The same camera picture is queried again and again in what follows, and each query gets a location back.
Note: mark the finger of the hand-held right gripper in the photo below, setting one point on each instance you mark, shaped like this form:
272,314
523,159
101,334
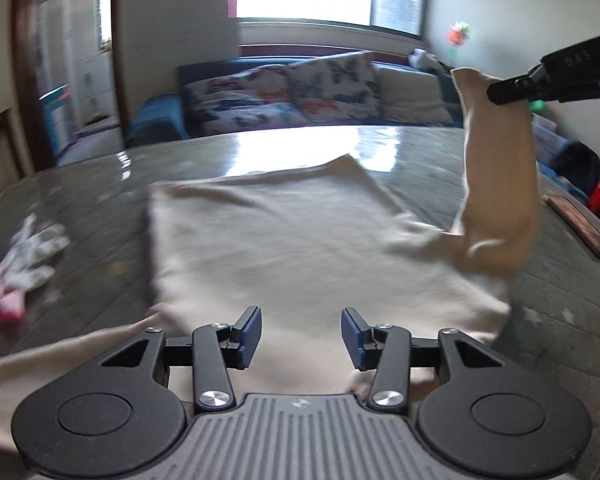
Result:
515,89

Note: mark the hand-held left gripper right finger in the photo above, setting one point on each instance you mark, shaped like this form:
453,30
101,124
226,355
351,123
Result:
352,336

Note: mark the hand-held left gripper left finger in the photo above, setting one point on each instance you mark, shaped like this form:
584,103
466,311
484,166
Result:
250,334

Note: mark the cream long-sleeve garment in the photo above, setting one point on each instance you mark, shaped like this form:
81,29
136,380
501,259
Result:
280,240

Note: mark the green plastic bowl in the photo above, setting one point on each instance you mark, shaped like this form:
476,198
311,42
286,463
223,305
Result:
538,106

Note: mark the clear plastic storage box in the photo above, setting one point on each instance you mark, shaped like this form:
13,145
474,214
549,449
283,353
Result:
547,140

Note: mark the colourful pinwheel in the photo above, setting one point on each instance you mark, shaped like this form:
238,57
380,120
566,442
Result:
457,34

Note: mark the panda plush toy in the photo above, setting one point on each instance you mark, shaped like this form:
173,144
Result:
422,57

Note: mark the black bag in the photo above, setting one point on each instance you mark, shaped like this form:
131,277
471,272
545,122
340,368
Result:
577,167

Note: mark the plain grey cushion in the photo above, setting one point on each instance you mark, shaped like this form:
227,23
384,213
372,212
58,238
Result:
410,95

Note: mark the smartphone with gold case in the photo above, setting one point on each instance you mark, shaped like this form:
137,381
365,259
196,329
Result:
580,225

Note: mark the square butterfly print cushion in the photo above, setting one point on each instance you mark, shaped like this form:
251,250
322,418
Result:
330,85

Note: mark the blue sofa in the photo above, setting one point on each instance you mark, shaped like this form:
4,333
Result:
155,120

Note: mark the wide butterfly print cushion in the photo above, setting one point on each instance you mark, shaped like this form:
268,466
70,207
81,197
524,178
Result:
240,100

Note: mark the white glove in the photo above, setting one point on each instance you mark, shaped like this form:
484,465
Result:
30,252

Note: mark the pink cloth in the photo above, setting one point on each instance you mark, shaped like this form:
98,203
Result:
2,305

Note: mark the blue plastic cabinet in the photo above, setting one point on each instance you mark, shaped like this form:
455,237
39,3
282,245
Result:
55,125

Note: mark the dark wooden door frame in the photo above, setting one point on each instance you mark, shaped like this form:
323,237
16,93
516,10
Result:
22,85

